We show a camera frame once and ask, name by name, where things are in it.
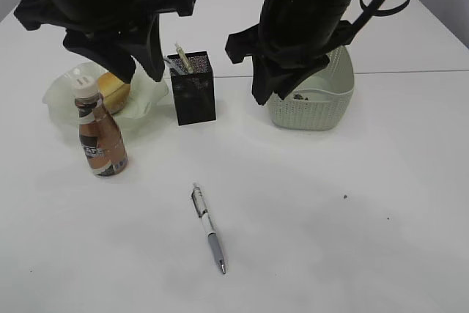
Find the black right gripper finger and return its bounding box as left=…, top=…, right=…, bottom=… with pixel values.
left=276, top=54, right=330, bottom=100
left=251, top=56, right=280, bottom=105

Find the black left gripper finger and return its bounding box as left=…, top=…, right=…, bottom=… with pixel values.
left=63, top=30, right=136, bottom=84
left=130, top=14, right=165, bottom=81

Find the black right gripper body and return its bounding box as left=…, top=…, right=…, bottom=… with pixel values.
left=225, top=0, right=351, bottom=68

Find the smaller paper piece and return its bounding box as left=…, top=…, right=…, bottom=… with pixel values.
left=293, top=94, right=309, bottom=101

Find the blue white retractable pen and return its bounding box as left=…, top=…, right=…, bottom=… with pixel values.
left=163, top=56, right=185, bottom=76

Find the beige retractable pen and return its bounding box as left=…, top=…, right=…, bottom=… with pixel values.
left=174, top=43, right=194, bottom=74

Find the oblong golden bread roll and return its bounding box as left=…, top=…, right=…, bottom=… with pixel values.
left=97, top=72, right=130, bottom=114

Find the brown coffee drink bottle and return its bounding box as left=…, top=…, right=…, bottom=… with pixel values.
left=72, top=76, right=128, bottom=177

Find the grey white retractable pen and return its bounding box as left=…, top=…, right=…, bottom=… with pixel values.
left=191, top=183, right=226, bottom=275

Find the pale green wavy glass plate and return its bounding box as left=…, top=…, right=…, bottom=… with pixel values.
left=43, top=62, right=169, bottom=129

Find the pale green plastic basket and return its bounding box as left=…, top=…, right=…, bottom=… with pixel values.
left=267, top=46, right=355, bottom=130

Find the black mesh pen holder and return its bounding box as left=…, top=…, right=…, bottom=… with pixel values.
left=169, top=51, right=216, bottom=126

